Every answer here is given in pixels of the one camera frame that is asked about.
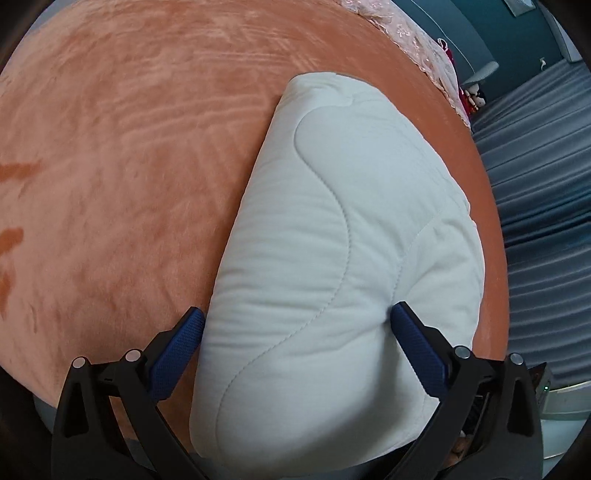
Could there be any grey round device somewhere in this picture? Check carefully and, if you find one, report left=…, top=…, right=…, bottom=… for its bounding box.
left=531, top=362, right=580, bottom=423

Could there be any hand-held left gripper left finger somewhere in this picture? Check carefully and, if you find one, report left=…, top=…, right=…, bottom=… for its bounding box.
left=51, top=305, right=213, bottom=480

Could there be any orange velvet bed sheet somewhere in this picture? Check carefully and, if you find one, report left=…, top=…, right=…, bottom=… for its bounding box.
left=0, top=0, right=509, bottom=416

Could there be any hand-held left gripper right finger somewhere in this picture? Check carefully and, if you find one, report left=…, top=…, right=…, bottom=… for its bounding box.
left=383, top=301, right=546, bottom=480

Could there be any grey pleated curtain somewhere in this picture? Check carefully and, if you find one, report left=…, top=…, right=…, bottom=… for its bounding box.
left=468, top=65, right=591, bottom=393

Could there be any white quilted pillow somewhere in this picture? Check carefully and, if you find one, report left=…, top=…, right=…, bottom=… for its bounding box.
left=188, top=71, right=485, bottom=472

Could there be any wall picture frame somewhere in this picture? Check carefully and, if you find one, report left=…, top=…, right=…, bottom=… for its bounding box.
left=503, top=0, right=539, bottom=17

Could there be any pink lace blanket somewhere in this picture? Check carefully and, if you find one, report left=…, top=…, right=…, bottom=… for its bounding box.
left=339, top=0, right=472, bottom=132

